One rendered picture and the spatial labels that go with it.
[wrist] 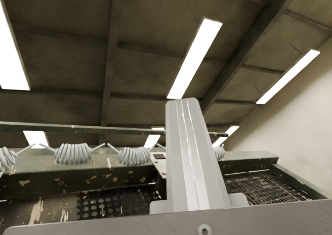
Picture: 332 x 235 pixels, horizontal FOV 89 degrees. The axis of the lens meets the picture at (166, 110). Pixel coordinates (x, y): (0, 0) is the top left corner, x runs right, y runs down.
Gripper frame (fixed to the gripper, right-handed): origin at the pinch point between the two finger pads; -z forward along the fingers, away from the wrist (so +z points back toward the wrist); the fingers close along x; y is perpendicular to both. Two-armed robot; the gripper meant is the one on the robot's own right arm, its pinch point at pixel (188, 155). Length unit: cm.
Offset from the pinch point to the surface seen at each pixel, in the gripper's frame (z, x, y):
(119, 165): -32, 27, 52
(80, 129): -35, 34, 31
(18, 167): -26, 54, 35
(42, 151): -58, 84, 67
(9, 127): -30, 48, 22
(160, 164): -36, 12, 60
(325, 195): -32, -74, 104
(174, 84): -258, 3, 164
